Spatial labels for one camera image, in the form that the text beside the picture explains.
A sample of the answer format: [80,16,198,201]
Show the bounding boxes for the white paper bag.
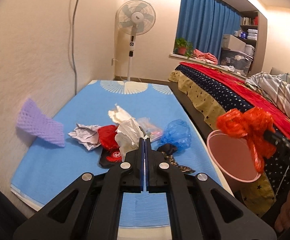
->
[108,105,144,161]

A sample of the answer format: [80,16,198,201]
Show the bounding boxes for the clear plastic packet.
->
[137,117,163,142]

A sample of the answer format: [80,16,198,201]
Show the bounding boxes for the red shiny wrapper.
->
[97,125,119,151]

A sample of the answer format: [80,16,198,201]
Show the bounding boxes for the red plastic bag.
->
[216,107,276,173]

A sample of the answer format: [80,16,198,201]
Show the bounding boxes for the pink plastic trash bin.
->
[207,129,262,183]

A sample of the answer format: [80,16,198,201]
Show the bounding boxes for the leopard print wrapper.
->
[163,153,195,174]

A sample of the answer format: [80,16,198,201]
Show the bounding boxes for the black red crab packet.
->
[99,149,122,168]

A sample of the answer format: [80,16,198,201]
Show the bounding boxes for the blue plastic shoe cover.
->
[159,119,191,151]

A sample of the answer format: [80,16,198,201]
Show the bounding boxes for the crumpled printed paper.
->
[68,124,101,151]

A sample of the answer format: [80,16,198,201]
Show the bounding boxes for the striped grey duvet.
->
[244,72,290,118]

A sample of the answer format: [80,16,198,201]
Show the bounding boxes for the blue patterned table mat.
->
[10,80,223,228]

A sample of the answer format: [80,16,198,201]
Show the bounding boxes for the bed with starry blanket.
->
[167,61,290,218]

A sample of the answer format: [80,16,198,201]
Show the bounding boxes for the clear storage bin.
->
[219,48,253,76]

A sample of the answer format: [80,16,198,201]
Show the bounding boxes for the purple foam net sleeve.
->
[16,99,65,147]

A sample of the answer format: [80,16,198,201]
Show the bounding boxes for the pink folded clothes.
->
[193,49,218,65]

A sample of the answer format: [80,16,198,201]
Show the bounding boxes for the potted green plant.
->
[174,37,193,58]

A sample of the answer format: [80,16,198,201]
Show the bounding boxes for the white cardboard box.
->
[221,34,245,52]

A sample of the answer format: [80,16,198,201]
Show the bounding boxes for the wooden bookshelf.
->
[239,10,267,76]

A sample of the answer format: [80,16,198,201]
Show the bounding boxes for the white standing fan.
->
[116,0,156,81]

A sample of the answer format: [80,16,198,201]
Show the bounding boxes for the blue curtain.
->
[176,0,241,58]

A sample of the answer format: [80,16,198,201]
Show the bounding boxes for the grey wall cable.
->
[68,0,84,95]

